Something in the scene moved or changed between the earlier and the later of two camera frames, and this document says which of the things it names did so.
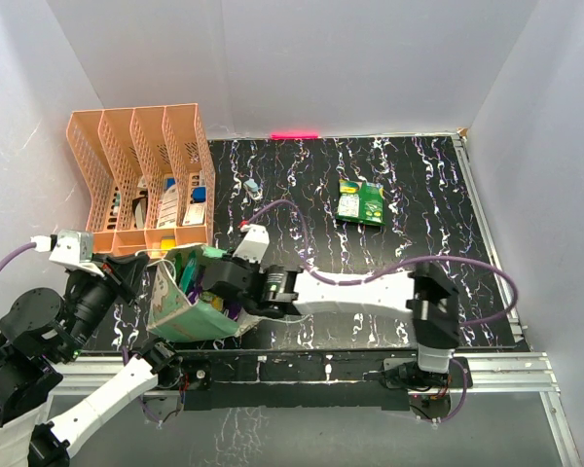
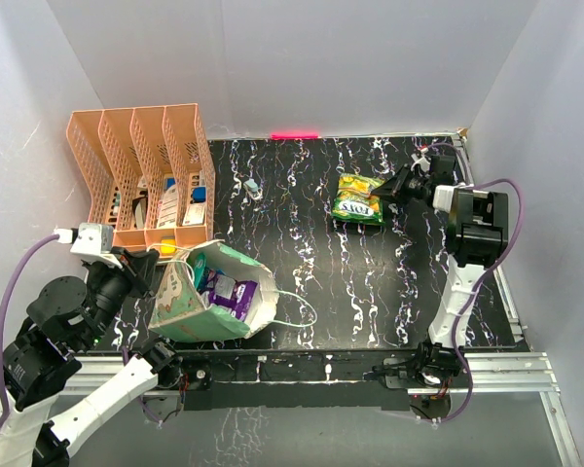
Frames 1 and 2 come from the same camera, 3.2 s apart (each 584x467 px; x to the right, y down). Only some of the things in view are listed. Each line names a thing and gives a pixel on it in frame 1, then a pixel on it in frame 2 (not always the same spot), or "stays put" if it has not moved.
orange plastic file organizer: (148, 177) stays put
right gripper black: (244, 262) -> (391, 187)
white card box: (195, 214) stays put
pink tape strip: (294, 135) stays put
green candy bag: (189, 270) -> (354, 203)
